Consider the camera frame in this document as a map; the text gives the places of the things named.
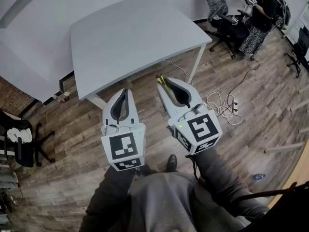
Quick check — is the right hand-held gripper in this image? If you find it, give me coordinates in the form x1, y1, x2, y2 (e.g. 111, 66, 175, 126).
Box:
156, 77, 223, 156

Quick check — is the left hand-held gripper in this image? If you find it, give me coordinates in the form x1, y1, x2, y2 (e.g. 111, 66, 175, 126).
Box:
100, 88, 147, 172

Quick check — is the person's right forearm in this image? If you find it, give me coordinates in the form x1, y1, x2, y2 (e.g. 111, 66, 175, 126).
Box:
190, 148, 269, 225

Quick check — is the person's left forearm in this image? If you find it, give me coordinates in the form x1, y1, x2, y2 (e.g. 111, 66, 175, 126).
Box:
84, 163, 145, 232

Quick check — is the white table leg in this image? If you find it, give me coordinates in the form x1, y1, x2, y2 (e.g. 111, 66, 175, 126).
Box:
86, 92, 107, 110
186, 43, 208, 85

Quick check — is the small clutter under table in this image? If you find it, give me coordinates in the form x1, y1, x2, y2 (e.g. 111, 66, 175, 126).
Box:
53, 91, 71, 104

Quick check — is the person's black shoe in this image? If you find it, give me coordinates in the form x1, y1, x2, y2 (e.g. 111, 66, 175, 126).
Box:
166, 154, 178, 173

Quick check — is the black office chair plastic-wrapped back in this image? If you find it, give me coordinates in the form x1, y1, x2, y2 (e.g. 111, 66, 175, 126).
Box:
199, 0, 253, 60

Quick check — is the person's grey top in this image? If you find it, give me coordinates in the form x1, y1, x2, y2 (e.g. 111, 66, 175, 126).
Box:
127, 171, 202, 232

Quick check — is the white cloth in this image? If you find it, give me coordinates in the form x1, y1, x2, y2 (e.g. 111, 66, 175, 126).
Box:
6, 127, 33, 144

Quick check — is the black office chair with cloth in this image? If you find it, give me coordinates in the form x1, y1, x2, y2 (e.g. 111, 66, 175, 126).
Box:
0, 109, 56, 169

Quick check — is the white metal bar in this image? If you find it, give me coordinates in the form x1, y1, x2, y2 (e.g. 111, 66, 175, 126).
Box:
264, 142, 307, 155

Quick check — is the black mesh office chair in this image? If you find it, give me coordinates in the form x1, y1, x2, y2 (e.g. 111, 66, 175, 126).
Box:
284, 26, 309, 79

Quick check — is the thin white floor cable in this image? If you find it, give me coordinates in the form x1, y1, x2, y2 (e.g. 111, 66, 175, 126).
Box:
162, 59, 188, 76

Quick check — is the white power strip with cable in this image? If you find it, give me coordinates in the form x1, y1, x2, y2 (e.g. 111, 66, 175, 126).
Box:
206, 91, 243, 126

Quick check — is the thin black floor cable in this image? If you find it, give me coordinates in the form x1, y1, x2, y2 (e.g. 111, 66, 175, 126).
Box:
226, 58, 261, 99

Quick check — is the black wrist cord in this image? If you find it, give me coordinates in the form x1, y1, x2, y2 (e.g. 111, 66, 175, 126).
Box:
185, 154, 201, 183

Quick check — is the black strap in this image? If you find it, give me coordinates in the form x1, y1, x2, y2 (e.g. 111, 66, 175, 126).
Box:
237, 181, 309, 201

